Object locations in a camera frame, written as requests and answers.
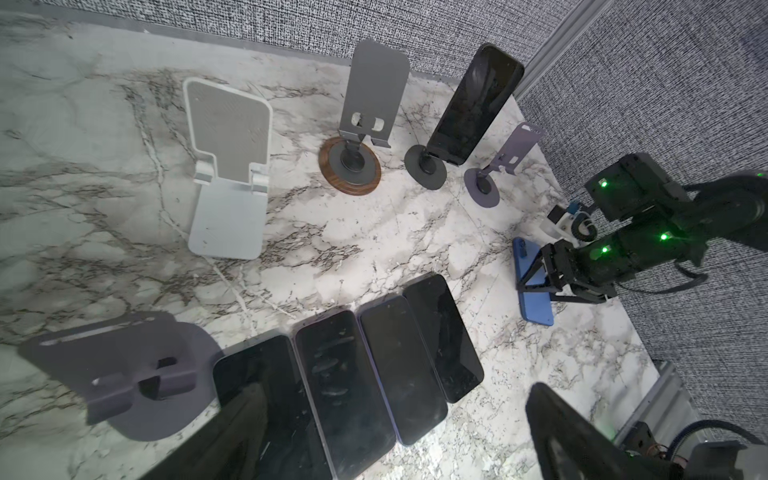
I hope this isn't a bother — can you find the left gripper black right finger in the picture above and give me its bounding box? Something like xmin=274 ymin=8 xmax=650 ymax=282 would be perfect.
xmin=525 ymin=382 xmax=654 ymax=479

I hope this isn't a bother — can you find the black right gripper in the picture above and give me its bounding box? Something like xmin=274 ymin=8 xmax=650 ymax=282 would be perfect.
xmin=536 ymin=240 xmax=624 ymax=303

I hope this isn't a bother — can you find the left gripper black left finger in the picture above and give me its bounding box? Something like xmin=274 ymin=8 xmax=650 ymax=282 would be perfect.
xmin=144 ymin=384 xmax=267 ymax=479

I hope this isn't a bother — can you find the black smartphone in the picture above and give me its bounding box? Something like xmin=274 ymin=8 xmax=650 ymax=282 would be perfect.
xmin=426 ymin=43 xmax=525 ymax=166
xmin=402 ymin=273 xmax=485 ymax=404
xmin=513 ymin=237 xmax=554 ymax=327

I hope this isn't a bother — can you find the pink-edged smartphone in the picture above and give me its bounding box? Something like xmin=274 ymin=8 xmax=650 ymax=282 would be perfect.
xmin=213 ymin=334 xmax=333 ymax=479

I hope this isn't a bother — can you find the teal-edged smartphone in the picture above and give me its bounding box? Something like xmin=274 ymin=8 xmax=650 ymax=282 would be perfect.
xmin=294 ymin=308 xmax=396 ymax=479

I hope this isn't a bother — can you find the blue-edged smartphone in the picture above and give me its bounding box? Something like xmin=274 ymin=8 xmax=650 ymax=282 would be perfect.
xmin=357 ymin=294 xmax=448 ymax=446

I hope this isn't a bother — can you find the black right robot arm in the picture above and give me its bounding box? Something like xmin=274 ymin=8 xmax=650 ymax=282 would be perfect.
xmin=517 ymin=153 xmax=767 ymax=304

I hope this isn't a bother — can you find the purple round-base phone stand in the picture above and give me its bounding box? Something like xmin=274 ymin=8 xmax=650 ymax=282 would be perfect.
xmin=18 ymin=311 xmax=223 ymax=442

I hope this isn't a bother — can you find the lilac round-base phone stand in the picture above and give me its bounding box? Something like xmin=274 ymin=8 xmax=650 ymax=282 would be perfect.
xmin=464 ymin=122 xmax=546 ymax=208

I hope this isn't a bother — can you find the dark grey round-base stand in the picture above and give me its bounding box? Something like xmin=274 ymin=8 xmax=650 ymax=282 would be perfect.
xmin=404 ymin=145 xmax=447 ymax=190

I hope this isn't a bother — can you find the wooden round-base phone stand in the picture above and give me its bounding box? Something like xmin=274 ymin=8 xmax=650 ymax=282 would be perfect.
xmin=318 ymin=39 xmax=410 ymax=196

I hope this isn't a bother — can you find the white folding phone stand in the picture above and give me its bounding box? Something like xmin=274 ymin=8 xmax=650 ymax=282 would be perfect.
xmin=183 ymin=77 xmax=273 ymax=260

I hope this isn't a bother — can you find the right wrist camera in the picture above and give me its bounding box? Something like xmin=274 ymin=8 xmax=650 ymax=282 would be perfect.
xmin=540 ymin=201 xmax=598 ymax=246

